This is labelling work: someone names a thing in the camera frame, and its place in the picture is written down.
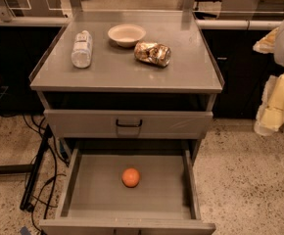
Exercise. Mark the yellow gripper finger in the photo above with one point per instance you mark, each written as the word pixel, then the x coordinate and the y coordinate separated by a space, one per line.
pixel 270 115
pixel 266 44

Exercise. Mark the orange fruit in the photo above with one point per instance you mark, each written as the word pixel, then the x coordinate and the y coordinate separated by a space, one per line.
pixel 130 177

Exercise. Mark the grey drawer cabinet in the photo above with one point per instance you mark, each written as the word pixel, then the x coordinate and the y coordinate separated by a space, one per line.
pixel 116 81

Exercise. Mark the open grey middle drawer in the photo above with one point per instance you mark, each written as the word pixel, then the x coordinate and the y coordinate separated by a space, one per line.
pixel 96 202

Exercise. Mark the closed grey top drawer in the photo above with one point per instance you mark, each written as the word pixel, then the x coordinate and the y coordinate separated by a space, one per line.
pixel 102 124

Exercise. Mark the shiny gold chip bag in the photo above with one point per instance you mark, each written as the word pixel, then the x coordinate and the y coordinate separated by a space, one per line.
pixel 152 53

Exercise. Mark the white paper bowl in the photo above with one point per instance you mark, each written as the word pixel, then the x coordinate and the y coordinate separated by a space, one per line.
pixel 126 35

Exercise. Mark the clear plastic water bottle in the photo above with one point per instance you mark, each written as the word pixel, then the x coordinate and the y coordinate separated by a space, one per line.
pixel 81 54

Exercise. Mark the black metal stand leg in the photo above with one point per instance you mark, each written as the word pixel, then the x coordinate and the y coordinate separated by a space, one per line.
pixel 28 190

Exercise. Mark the black drawer handle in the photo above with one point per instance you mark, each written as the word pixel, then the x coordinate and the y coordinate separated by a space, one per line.
pixel 129 125

